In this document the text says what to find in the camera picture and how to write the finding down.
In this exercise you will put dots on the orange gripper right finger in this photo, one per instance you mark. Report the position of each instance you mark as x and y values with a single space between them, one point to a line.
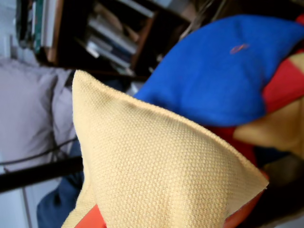
240 216

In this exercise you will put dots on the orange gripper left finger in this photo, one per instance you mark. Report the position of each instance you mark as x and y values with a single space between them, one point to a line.
95 218

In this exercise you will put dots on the yellow bean bag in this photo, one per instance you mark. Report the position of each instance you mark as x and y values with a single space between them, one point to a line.
273 133
154 166

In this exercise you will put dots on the blue bean bag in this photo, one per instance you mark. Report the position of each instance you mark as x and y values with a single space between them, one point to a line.
213 76

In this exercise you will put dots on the person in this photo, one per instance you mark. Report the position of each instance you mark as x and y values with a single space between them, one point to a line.
59 204

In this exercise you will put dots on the grey cushion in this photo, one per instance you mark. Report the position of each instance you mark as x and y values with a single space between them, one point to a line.
26 107

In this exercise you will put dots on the dark wooden bookshelf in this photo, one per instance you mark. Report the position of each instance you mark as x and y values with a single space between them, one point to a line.
71 35

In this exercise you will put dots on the black bracket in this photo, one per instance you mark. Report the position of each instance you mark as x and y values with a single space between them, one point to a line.
35 174

